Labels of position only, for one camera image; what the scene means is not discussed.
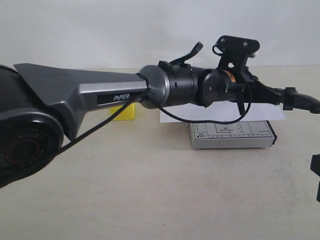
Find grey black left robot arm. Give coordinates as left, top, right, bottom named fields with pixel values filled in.
left=0, top=61, right=267, bottom=187

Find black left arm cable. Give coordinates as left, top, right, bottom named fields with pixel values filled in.
left=0, top=41, right=252, bottom=191

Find black cutter blade arm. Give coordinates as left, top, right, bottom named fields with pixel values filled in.
left=261, top=86, right=320, bottom=114

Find yellow foam cube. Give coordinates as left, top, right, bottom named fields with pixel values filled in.
left=109, top=103, right=136, bottom=121

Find grey paper cutter base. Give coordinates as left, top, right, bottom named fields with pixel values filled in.
left=187, top=121, right=278, bottom=150

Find white paper sheet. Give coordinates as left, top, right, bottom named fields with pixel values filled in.
left=165, top=101, right=286, bottom=122

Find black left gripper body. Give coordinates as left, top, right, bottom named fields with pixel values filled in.
left=224, top=67, right=266, bottom=115

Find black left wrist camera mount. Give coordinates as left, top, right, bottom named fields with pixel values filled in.
left=212, top=35, right=260, bottom=73

